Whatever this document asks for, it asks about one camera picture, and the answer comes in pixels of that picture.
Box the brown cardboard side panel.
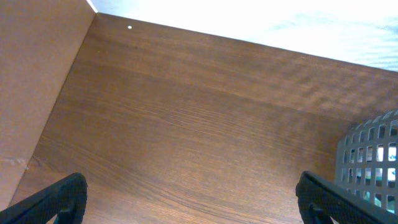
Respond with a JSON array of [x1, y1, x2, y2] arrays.
[[1, 0, 95, 209]]

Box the teal tissue packet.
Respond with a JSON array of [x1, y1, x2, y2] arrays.
[[362, 172, 397, 215]]

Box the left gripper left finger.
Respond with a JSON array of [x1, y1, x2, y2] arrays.
[[1, 172, 88, 224]]

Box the grey plastic lattice basket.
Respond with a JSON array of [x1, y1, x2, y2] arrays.
[[334, 110, 397, 199]]

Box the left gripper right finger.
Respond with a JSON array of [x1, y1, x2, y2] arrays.
[[295, 171, 397, 224]]

